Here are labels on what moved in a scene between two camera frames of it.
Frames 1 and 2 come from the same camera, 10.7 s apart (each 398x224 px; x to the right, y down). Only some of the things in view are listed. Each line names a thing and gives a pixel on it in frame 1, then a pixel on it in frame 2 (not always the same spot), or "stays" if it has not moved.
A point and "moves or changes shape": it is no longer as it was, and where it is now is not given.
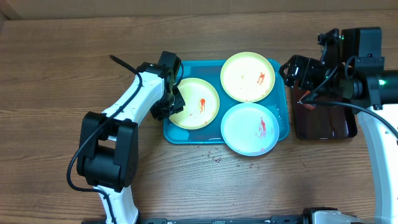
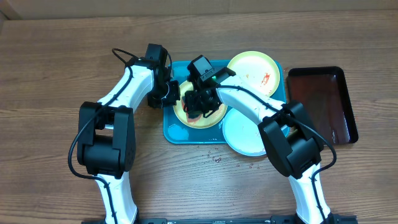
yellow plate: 202,104 moves or changes shape
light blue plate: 250,129 stays
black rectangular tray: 325,122 stays
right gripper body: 308,79 -> 199,104
